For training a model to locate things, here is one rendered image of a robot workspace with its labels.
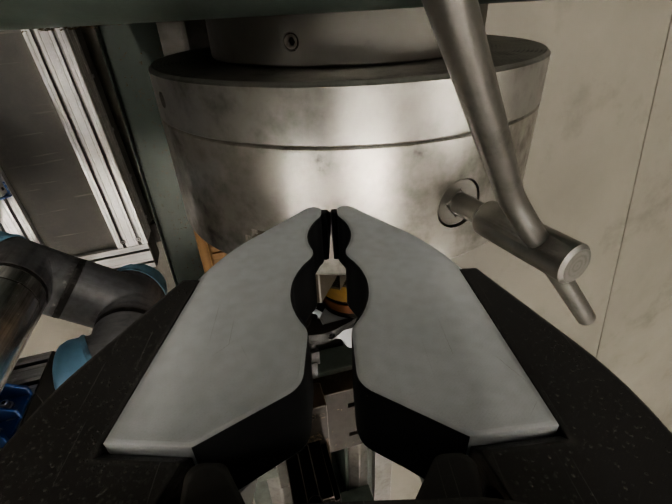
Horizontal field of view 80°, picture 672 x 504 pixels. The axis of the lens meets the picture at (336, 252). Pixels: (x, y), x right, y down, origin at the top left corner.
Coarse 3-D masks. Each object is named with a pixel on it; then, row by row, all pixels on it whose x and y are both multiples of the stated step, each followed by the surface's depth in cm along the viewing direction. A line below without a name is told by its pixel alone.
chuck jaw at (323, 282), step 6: (258, 234) 28; (318, 276) 30; (324, 276) 31; (330, 276) 33; (336, 276) 34; (342, 276) 36; (318, 282) 31; (324, 282) 32; (330, 282) 33; (336, 282) 36; (342, 282) 36; (318, 288) 31; (324, 288) 32; (336, 288) 36; (318, 294) 31; (324, 294) 32; (318, 300) 32
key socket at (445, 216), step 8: (456, 184) 26; (464, 184) 26; (472, 184) 26; (448, 192) 26; (456, 192) 26; (464, 192) 26; (472, 192) 27; (440, 200) 26; (448, 200) 26; (440, 208) 26; (440, 216) 26; (448, 216) 27; (456, 216) 27; (448, 224) 27
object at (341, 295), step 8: (344, 288) 43; (328, 296) 44; (336, 296) 44; (344, 296) 43; (328, 304) 46; (336, 304) 45; (344, 304) 45; (336, 312) 46; (344, 312) 45; (352, 312) 45
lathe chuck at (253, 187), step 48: (192, 144) 27; (240, 144) 24; (432, 144) 23; (528, 144) 30; (192, 192) 30; (240, 192) 26; (288, 192) 25; (336, 192) 24; (384, 192) 24; (432, 192) 25; (480, 192) 27; (240, 240) 28; (432, 240) 27; (480, 240) 29
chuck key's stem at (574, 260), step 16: (448, 208) 26; (464, 208) 25; (480, 208) 24; (496, 208) 23; (480, 224) 23; (496, 224) 22; (544, 224) 21; (496, 240) 23; (512, 240) 22; (560, 240) 20; (576, 240) 20; (528, 256) 21; (544, 256) 20; (560, 256) 19; (576, 256) 19; (544, 272) 20; (560, 272) 19; (576, 272) 20
